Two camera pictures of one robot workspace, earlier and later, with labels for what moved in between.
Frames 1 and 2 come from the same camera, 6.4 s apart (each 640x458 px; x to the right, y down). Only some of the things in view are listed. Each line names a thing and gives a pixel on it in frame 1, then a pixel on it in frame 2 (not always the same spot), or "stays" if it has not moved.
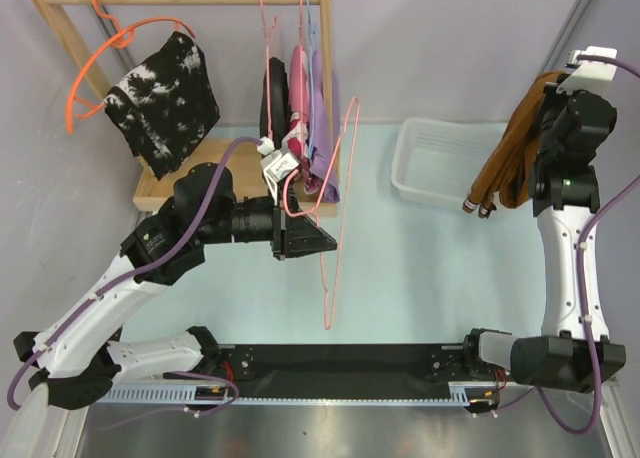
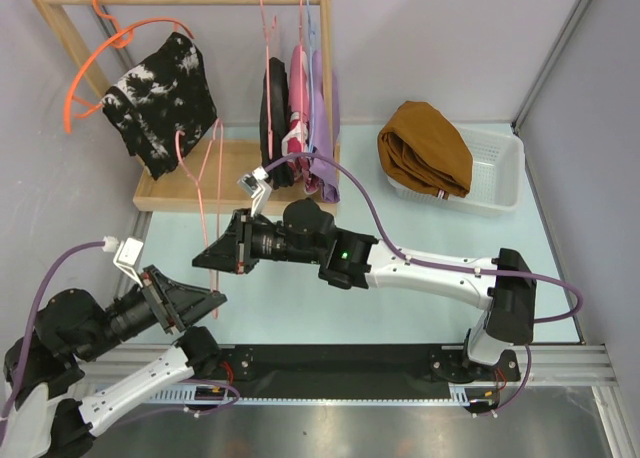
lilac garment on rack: (325, 128) stays
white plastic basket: (439, 161) to (498, 161)
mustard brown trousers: (505, 173) to (418, 146)
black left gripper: (291, 236) to (177, 305)
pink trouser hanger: (355, 103) to (179, 141)
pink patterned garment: (296, 140) stays
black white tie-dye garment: (166, 107) stays
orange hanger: (121, 35) stays
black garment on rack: (278, 103) stays
